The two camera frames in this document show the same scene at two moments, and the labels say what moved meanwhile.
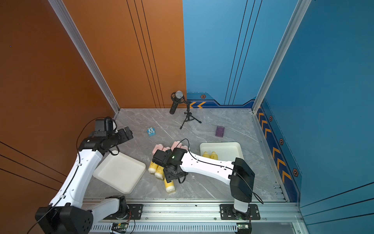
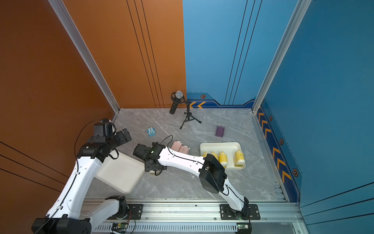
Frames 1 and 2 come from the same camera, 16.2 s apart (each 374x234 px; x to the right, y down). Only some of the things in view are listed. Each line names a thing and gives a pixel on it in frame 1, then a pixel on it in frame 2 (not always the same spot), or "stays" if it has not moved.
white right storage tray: x=226 y=151 stays
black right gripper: x=168 y=177 -> x=147 y=168
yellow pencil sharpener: x=214 y=156 stays
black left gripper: x=124 y=137 stays
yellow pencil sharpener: x=170 y=187 -> x=223 y=159
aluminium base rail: x=203 y=217 stays
